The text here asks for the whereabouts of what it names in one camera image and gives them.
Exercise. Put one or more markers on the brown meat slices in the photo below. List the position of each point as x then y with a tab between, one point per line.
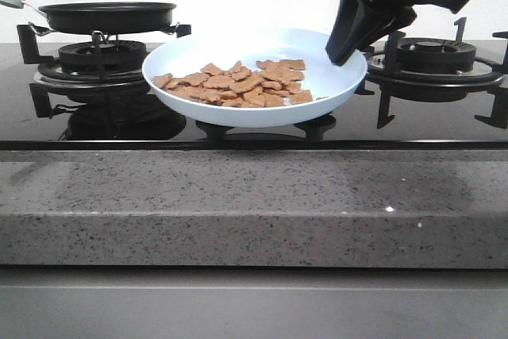
272	84

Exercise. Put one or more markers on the light blue plate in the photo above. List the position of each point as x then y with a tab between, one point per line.
331	85

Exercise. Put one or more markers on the black frying pan green handle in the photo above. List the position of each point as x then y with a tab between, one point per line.
108	18

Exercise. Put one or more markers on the right black gas burner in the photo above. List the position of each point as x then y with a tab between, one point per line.
432	69

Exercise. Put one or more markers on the black gas burner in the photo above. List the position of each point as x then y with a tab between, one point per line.
432	69
99	64

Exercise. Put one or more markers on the left black gas burner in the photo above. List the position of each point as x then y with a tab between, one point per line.
99	64

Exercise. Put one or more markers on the black glass gas cooktop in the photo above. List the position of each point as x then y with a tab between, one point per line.
379	116

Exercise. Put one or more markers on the grey cabinet front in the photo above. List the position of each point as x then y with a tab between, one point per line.
114	302

